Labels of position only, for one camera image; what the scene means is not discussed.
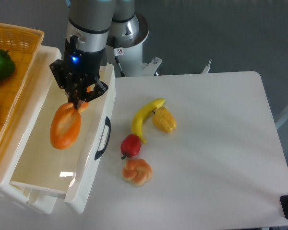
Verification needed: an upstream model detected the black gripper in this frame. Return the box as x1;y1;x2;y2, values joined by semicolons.
49;38;108;109

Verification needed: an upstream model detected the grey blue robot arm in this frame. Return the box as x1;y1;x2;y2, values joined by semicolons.
50;0;135;109

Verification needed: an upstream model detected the open white drawer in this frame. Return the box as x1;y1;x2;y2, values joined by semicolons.
11;64;116;214

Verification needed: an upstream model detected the round knotted bread roll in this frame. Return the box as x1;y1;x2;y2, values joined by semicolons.
121;159;153;187

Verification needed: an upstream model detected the white drawer cabinet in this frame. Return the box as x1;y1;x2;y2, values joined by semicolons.
0;46;61;214

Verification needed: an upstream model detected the yellow banana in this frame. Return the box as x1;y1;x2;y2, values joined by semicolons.
132;98;166;143

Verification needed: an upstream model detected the red bell pepper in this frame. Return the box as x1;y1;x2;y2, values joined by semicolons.
120;134;141;160

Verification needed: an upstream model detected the orange woven basket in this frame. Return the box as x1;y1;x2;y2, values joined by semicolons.
0;23;44;143

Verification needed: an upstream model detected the yellow corn piece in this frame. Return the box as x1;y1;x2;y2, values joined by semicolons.
152;106;177;133

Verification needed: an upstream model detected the green bell pepper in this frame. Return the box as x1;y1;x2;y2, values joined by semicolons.
0;49;15;81

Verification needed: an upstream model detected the black drawer handle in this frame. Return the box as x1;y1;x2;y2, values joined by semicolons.
95;116;111;161

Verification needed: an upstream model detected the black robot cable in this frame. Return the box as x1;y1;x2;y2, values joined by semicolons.
112;35;126;78

